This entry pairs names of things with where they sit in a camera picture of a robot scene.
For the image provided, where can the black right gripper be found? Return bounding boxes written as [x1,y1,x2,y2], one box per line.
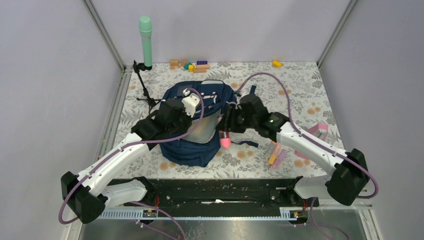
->
[215,104,258,134]

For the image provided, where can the navy blue student backpack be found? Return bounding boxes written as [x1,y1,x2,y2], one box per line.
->
[159,79,260,168]

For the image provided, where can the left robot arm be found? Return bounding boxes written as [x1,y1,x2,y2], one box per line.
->
[58,94,205,225]

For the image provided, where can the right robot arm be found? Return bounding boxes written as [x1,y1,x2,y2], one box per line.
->
[216,94,370,206]

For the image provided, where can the yellow orange highlighter pen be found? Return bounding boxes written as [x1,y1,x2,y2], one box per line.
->
[267,144,282,165]

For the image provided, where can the pink highlighter pen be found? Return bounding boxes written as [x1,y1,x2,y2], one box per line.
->
[269,150,288,170]

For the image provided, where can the long wooden block rear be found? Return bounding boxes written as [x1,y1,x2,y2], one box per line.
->
[196,64,210,69]

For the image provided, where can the long wooden block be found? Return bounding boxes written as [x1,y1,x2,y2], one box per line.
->
[196,64,210,69]
[192,67,208,73]

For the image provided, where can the long wooden block front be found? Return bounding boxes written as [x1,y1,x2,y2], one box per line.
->
[192,67,208,73]

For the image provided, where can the yellow block far right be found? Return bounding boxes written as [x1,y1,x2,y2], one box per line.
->
[271,60,284,68]

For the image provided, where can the purple studded toy brick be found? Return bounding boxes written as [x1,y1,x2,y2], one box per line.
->
[196,60,208,65]

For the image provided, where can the teal toy block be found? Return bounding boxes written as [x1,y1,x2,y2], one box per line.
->
[183,62,192,70]

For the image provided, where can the brown wooden block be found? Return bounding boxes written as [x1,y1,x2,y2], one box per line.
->
[180,59,189,67]

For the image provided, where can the pink box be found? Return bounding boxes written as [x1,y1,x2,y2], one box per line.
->
[295,123,329,159]

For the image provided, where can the light wooden cube block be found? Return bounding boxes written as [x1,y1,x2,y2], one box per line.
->
[169,59,180,67]

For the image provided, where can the black tripod stand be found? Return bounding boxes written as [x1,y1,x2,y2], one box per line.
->
[132,60,162,114]

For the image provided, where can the green microphone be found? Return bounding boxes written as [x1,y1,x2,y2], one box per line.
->
[138,16,153,70]

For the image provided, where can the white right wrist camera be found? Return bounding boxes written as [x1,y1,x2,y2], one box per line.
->
[227,102,239,111]

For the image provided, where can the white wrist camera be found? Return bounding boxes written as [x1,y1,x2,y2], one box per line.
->
[227,102,239,111]
[181,88,200,118]

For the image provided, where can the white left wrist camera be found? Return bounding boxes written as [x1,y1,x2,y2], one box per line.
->
[181,88,200,118]

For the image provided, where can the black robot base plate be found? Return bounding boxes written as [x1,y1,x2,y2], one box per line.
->
[123,178,321,219]

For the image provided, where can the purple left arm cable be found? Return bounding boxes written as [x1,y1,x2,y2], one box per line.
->
[58,88,206,240]

